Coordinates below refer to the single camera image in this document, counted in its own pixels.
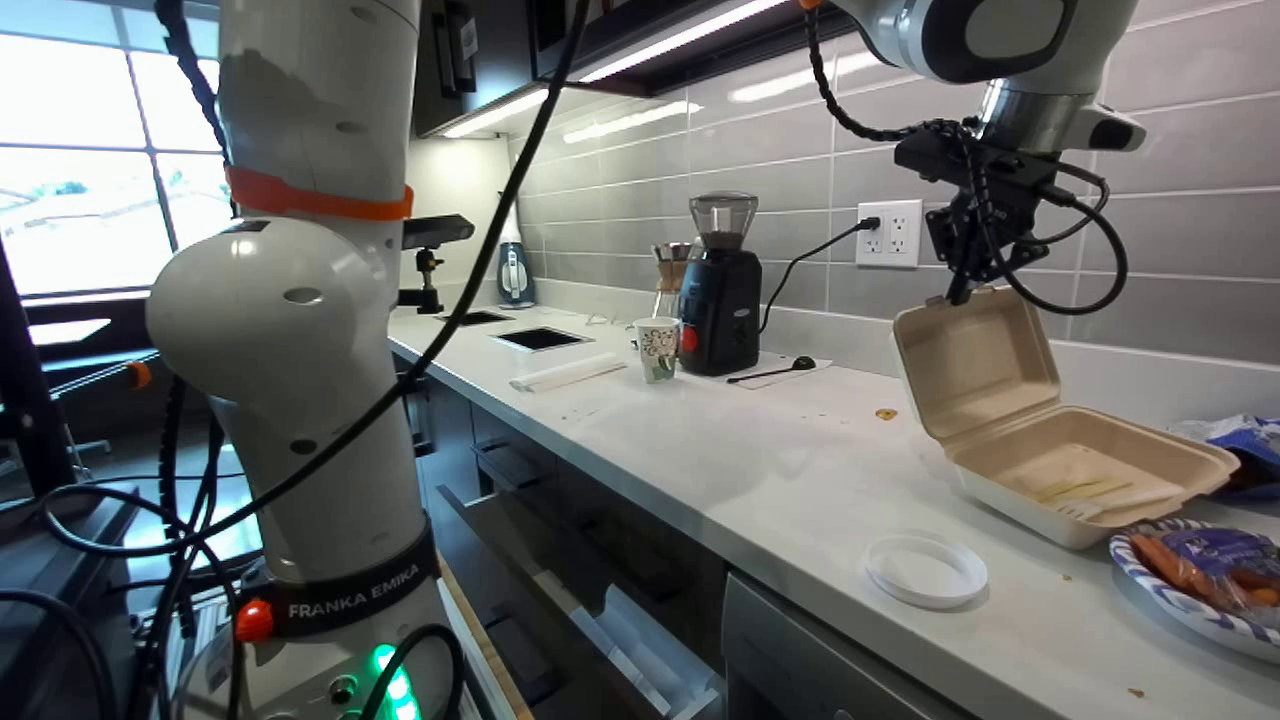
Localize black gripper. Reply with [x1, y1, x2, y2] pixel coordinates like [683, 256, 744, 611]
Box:
[897, 116, 1056, 309]

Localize glass coffee carafe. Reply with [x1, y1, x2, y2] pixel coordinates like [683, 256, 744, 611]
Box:
[649, 235, 699, 324]

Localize white wall power outlet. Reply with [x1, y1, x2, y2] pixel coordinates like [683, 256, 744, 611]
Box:
[853, 195, 928, 271]

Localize black camera on tripod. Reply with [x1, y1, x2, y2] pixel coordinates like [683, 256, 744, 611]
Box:
[397, 210, 481, 314]

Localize black ball-tipped stick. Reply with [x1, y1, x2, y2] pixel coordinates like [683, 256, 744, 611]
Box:
[722, 352, 820, 388]

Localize printed white paper cup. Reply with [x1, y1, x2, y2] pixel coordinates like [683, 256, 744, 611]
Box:
[629, 314, 688, 388]

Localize bright window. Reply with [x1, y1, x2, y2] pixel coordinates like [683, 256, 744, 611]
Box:
[0, 0, 235, 305]

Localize blue chip bag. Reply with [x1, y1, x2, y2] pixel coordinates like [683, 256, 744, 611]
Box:
[1202, 412, 1280, 502]

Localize clear round plastic lid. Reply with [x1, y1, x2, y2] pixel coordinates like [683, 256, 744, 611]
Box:
[858, 526, 993, 616]

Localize dark upper wall cabinet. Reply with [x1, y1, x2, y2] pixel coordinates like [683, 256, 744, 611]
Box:
[402, 0, 831, 135]

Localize black pole stand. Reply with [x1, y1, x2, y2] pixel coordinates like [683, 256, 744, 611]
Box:
[0, 235, 75, 495]

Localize long black robot cable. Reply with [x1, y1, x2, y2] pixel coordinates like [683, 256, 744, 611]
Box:
[37, 0, 595, 554]

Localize beige clamshell food pack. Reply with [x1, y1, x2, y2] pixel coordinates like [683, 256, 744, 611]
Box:
[887, 282, 1242, 554]

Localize black equipment box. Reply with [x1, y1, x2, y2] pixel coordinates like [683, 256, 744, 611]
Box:
[0, 514, 135, 720]

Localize grey counter base cabinets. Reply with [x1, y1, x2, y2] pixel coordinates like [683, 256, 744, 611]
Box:
[390, 356, 996, 720]

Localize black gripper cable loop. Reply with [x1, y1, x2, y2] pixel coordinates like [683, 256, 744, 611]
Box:
[795, 0, 1132, 320]

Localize paper plate with snacks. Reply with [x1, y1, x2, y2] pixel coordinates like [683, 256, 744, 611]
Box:
[1102, 514, 1280, 672]

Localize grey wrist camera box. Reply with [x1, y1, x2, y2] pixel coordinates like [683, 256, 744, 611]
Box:
[1065, 104, 1152, 154]

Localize clear glass jug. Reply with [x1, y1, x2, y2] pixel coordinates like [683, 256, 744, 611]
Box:
[493, 195, 537, 309]

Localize wooden edged robot stand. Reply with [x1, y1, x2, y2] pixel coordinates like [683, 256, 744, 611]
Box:
[433, 554, 537, 720]

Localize black grinder power cable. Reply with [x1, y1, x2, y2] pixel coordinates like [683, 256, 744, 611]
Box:
[757, 210, 887, 337]

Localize black coffee grinder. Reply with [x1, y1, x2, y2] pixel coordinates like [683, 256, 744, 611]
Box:
[677, 192, 766, 378]

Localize white flat strip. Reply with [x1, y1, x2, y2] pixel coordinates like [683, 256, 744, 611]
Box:
[509, 352, 633, 395]

